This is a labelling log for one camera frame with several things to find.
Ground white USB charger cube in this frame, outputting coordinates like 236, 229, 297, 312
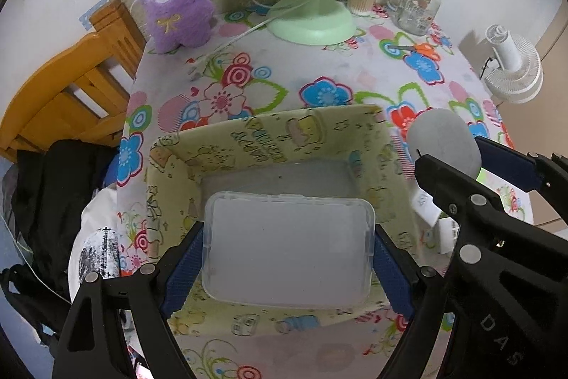
437, 217, 459, 255

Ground round cream compact case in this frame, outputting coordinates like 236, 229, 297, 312
406, 109, 481, 178

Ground green panda speaker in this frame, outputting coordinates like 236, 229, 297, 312
476, 168, 487, 183

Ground white 45W charger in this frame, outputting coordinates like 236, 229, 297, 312
411, 186, 442, 228

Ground white printed bag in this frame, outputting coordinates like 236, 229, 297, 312
67, 184, 120, 300

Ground white floor fan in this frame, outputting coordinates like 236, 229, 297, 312
480, 24, 544, 105

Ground floral tablecloth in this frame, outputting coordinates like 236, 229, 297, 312
118, 7, 511, 378

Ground yellow patterned storage box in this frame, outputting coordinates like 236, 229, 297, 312
144, 103, 423, 338

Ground black clothing pile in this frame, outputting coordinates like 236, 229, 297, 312
12, 140, 118, 299

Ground wooden chair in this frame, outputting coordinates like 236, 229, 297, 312
1, 0, 145, 163

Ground black backpack strap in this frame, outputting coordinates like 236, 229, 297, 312
0, 264, 72, 348

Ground black floor fan cable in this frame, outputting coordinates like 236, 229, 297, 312
477, 56, 496, 80

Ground orange handled scissors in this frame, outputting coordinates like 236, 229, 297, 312
393, 43, 441, 61

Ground white fan power cord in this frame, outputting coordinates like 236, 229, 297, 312
186, 0, 321, 71

